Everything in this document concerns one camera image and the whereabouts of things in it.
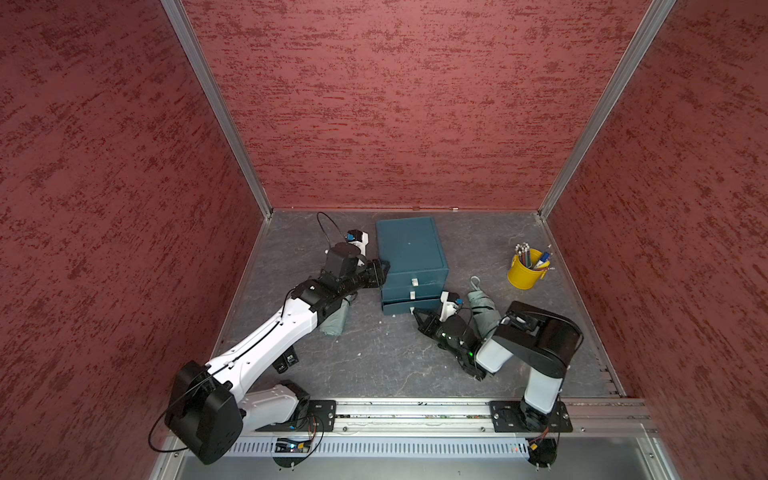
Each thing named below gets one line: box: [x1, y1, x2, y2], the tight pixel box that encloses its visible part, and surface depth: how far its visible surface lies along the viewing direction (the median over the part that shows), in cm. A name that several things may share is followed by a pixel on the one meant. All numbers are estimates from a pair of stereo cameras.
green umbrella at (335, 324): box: [320, 295, 352, 336], surface depth 89 cm
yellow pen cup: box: [507, 248, 548, 290], surface depth 97 cm
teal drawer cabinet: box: [376, 216, 449, 315], surface depth 85 cm
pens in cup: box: [514, 242, 550, 272], surface depth 93 cm
